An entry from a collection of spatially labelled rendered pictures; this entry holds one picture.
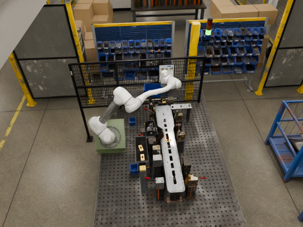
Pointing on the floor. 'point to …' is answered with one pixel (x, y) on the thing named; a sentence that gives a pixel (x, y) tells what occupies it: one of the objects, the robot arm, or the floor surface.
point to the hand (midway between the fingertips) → (163, 98)
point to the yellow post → (195, 34)
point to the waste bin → (265, 60)
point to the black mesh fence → (138, 82)
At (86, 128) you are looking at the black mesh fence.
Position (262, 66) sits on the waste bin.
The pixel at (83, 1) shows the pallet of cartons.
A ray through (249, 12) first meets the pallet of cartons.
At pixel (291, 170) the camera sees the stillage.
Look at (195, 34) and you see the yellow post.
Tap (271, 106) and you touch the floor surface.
